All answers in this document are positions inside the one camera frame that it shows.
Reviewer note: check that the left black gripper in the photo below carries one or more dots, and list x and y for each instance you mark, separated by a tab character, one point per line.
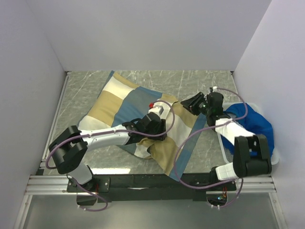
161	127

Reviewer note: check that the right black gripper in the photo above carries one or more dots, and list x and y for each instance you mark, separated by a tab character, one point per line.
192	103

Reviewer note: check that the blue beige patchwork pillowcase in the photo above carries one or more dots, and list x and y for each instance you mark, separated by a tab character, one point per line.
121	101

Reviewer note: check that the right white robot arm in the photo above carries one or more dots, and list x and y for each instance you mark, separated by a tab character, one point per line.
251	151

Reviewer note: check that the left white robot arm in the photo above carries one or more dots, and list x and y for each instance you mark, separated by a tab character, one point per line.
69	148

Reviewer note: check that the blue cloth in basket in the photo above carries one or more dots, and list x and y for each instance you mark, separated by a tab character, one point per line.
253	122

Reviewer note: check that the white plastic basket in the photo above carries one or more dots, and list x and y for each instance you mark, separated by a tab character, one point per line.
228	158

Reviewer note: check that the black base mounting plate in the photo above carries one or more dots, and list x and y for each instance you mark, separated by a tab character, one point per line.
129	187

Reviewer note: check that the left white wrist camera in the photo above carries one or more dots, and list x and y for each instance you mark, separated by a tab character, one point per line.
156	109

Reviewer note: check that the aluminium rail frame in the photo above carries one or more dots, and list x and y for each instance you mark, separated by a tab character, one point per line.
57	185

